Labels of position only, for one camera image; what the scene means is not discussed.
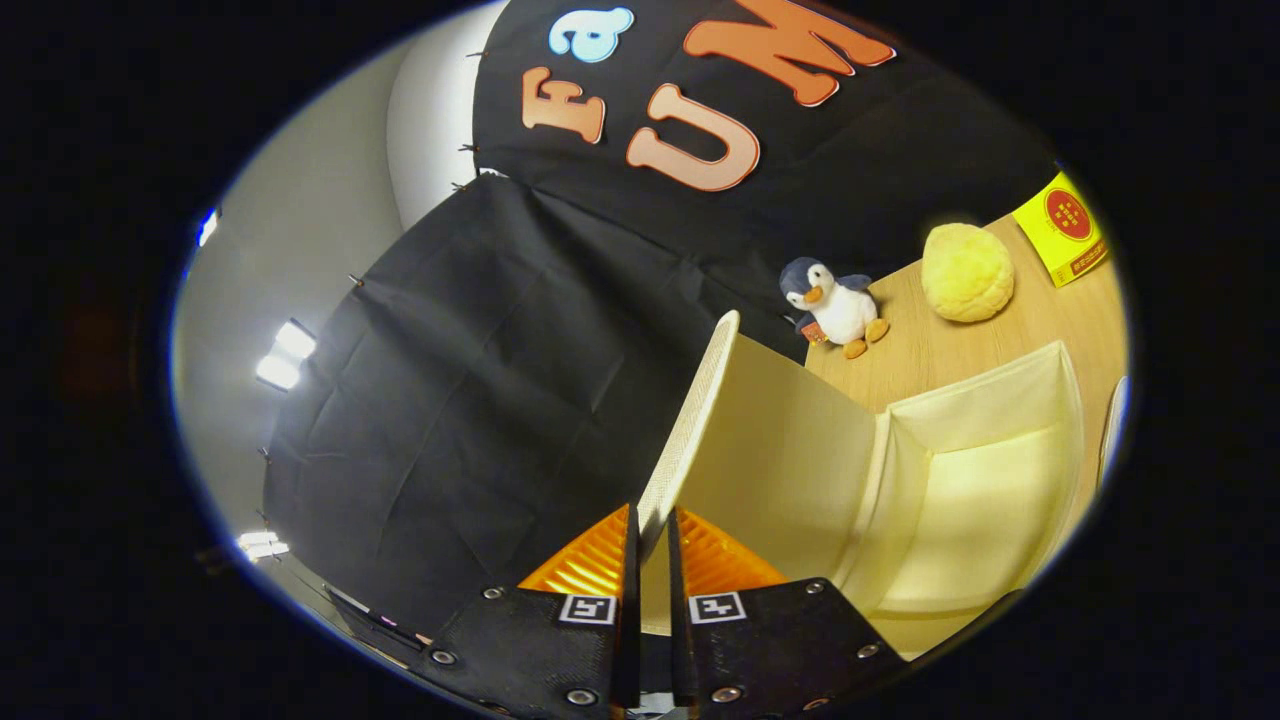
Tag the yellow book with red circle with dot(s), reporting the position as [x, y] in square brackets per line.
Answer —
[1065, 225]

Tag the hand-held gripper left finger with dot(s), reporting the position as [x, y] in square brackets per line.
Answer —
[631, 600]

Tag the ceiling light panel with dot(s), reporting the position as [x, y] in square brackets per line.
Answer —
[262, 545]
[286, 355]

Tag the penguin plush toy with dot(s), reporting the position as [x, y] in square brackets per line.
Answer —
[840, 310]

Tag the black backdrop cloth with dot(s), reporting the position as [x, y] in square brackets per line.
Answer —
[480, 380]

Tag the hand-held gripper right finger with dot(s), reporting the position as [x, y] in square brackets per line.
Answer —
[680, 600]

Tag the beige fabric storage box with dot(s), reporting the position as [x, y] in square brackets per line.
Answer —
[790, 460]

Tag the yellow round plush toy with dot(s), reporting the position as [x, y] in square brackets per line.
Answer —
[966, 272]

